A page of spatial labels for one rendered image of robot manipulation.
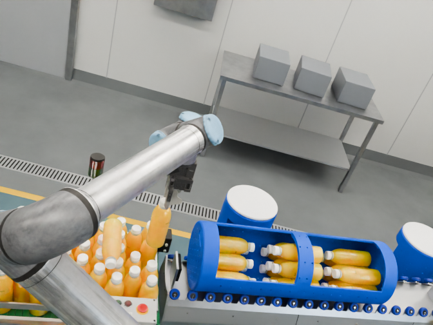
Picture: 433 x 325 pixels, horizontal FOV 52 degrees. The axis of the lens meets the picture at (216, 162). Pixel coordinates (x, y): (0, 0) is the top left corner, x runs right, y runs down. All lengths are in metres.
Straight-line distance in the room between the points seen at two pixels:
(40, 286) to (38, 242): 0.16
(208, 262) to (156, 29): 3.59
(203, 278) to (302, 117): 3.76
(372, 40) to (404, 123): 1.10
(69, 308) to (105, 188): 0.28
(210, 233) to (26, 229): 1.00
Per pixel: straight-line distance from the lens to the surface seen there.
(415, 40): 5.23
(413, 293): 2.55
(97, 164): 1.98
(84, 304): 1.07
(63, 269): 1.03
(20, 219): 0.91
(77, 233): 0.90
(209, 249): 1.74
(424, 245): 2.72
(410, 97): 5.48
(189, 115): 1.45
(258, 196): 2.41
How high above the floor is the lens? 2.40
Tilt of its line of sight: 32 degrees down
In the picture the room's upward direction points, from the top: 18 degrees clockwise
